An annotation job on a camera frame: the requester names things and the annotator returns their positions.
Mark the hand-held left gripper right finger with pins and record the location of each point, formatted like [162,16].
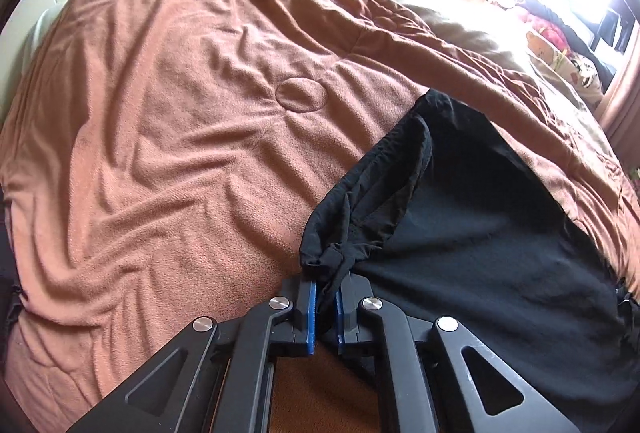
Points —
[340,319]

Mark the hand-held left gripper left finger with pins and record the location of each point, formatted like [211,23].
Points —
[312,313]

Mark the black pants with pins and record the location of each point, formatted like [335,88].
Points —
[465,233]

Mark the brown fleece blanket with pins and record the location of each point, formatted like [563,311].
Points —
[175,128]

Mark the beige blanket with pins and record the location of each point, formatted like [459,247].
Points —
[465,30]

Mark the pink plush toy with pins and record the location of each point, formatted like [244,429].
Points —
[537,23]

